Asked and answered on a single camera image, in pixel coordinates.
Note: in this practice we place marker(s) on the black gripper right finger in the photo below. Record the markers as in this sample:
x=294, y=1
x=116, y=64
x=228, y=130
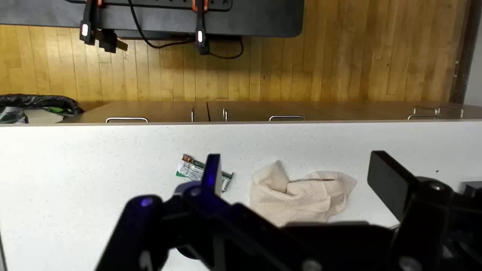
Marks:
x=396, y=186

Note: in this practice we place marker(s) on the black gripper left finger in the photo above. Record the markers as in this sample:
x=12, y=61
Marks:
x=151, y=231

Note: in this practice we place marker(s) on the green white snack package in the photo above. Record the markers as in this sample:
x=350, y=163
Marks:
x=193, y=171

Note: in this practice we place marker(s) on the beige crumpled cloth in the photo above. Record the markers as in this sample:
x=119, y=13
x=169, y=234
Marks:
x=301, y=198

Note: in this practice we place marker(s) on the wooden base cabinet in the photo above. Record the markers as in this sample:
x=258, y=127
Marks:
x=326, y=111

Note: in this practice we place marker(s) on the small black clip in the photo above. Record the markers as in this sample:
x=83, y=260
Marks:
x=112, y=41

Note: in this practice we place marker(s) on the black power strip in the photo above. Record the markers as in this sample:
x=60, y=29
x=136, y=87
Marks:
x=166, y=4

